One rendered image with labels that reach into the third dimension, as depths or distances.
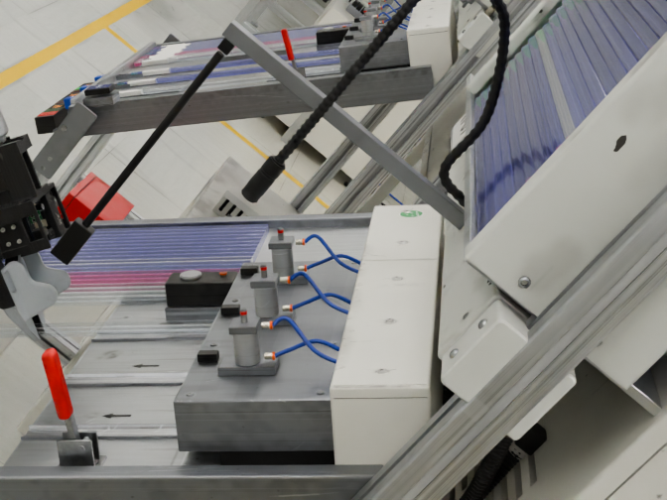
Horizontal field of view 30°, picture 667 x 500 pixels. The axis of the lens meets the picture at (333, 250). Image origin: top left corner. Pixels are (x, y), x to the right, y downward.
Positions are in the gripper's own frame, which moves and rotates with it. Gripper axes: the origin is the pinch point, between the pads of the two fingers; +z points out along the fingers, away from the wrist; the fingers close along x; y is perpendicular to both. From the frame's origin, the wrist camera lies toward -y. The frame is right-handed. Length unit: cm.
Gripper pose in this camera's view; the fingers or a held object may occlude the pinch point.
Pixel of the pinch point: (30, 326)
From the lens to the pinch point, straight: 137.5
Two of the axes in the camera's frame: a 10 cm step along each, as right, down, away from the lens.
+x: 1.0, -3.3, 9.4
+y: 9.5, -2.5, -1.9
